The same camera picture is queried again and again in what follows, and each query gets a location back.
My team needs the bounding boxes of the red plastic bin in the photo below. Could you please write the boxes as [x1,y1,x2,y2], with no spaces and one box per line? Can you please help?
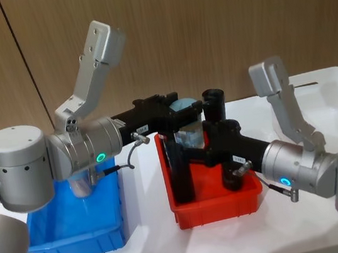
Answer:
[153,118,269,233]

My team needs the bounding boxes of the thin dark left gripper cable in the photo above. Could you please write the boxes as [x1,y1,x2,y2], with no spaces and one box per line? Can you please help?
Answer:
[84,128,157,186]

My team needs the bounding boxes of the white plastic tray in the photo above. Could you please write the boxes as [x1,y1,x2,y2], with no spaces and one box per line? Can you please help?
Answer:
[256,65,338,163]

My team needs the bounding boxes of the clear cup with blue lid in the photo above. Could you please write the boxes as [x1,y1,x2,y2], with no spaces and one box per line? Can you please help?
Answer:
[166,95,210,152]

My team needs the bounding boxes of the blue plastic bin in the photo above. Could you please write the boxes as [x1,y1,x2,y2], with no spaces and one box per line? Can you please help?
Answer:
[15,154,135,253]

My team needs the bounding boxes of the clear plastic cup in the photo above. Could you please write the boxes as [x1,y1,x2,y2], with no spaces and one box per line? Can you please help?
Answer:
[67,172,95,201]

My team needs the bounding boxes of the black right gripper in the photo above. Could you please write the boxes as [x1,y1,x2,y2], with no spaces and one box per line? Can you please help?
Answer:
[199,111,272,181]

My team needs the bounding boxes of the tall black bottle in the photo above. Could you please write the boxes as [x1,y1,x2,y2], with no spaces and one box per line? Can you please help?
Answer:
[200,85,246,194]
[161,129,197,206]

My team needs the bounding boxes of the thin dark gripper cable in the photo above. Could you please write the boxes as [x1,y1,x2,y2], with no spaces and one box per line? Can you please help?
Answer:
[229,154,299,212]
[84,128,157,186]

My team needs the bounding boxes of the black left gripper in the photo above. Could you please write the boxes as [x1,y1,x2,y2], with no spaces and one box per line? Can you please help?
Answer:
[109,87,209,148]

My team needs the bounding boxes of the thin dark right gripper cable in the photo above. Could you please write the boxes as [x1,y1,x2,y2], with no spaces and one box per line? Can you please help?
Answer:
[229,154,299,212]

